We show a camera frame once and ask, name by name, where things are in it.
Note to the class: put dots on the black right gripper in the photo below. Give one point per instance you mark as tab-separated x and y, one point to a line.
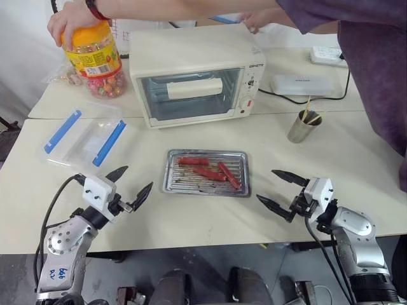
302	206

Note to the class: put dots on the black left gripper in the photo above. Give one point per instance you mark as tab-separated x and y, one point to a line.
116	206

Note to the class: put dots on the metal baking tray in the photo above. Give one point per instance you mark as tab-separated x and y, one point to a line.
178	184

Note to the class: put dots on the red sausage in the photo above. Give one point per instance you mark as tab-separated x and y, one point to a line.
192	161
229	176
208	173

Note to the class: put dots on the steel cup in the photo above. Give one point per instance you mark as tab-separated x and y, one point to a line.
300	131

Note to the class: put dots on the clear container with blue clips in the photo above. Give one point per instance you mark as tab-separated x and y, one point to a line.
82	139

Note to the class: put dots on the candy jar with orange lid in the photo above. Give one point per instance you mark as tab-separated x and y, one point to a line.
95	63

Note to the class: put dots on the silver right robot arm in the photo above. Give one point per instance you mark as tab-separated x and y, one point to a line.
359	248

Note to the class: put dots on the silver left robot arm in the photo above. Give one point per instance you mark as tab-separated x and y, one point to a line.
63	254

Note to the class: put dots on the person's right forearm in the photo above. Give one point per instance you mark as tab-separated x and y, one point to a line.
190	6

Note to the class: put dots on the person's left hand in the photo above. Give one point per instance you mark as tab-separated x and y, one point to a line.
267	19

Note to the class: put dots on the person's right hand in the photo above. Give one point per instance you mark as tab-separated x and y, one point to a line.
73	14

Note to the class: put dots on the dark rounded shape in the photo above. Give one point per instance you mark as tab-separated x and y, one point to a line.
170	287
251	286

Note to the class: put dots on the white oblong case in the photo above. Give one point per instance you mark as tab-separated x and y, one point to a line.
302	84

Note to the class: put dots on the clear snack bag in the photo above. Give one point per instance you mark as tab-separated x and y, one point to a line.
62	77

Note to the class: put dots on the black stand beside table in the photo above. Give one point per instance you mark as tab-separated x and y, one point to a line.
8	136

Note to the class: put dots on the white power strip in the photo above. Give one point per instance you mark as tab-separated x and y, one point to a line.
326	55

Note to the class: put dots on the person in purple shirt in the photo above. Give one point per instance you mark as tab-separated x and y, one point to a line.
375	79

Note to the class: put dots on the white toaster oven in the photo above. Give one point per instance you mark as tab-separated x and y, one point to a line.
190	47

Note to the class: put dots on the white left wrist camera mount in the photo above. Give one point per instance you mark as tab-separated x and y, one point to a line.
98	192

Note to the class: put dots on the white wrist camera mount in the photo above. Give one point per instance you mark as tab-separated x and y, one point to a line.
321	193
98	192

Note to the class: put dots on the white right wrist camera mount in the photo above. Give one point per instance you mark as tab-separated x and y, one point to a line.
321	193

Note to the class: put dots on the dark metal floor bracket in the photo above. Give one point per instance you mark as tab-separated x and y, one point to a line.
310	292
130	295

